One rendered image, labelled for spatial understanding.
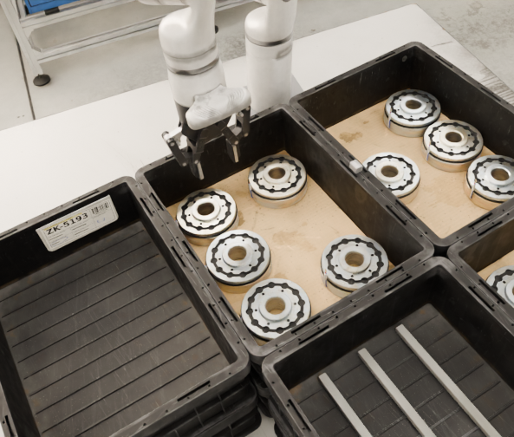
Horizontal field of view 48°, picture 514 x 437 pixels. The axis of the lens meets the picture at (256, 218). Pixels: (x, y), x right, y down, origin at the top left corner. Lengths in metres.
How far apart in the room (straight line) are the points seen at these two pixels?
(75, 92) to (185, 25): 2.08
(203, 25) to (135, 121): 0.73
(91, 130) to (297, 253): 0.68
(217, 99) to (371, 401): 0.45
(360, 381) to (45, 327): 0.48
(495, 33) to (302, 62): 1.57
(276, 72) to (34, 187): 0.58
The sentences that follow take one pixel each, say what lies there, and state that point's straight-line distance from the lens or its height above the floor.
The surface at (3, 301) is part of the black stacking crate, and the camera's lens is 1.03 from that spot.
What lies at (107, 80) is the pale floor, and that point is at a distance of 2.81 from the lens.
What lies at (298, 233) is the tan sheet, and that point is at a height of 0.83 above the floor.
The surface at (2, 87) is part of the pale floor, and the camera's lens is 3.00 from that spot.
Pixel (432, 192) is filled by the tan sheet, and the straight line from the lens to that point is 1.05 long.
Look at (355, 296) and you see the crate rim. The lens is 0.79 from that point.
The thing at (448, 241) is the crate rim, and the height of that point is 0.93.
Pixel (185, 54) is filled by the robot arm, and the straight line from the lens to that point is 0.75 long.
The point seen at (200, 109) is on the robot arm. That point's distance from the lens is 0.76.
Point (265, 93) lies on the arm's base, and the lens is 1.21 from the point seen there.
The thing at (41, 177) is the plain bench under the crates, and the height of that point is 0.70.
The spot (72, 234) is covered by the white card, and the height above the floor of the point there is 0.87.
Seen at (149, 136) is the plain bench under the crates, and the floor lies 0.70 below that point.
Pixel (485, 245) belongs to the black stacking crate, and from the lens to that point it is 0.90.
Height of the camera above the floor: 1.60
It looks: 51 degrees down
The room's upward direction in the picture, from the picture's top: 8 degrees counter-clockwise
